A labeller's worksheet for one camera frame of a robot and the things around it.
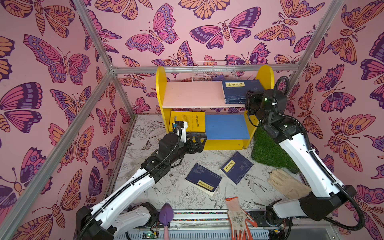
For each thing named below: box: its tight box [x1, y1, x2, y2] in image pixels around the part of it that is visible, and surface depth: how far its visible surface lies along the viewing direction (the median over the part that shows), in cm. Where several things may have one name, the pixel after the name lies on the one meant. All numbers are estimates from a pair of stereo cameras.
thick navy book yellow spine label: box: [185, 163, 223, 196], surface depth 88 cm
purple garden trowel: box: [159, 202, 174, 240], surface depth 76 cm
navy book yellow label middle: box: [220, 151, 254, 185], surface depth 92 cm
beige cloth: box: [267, 168, 312, 199], surface depth 87 cm
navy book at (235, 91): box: [222, 79, 265, 104], surface depth 71 cm
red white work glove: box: [225, 196, 258, 240], surface depth 73 cm
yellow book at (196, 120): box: [169, 111, 206, 133], surface depth 91 cm
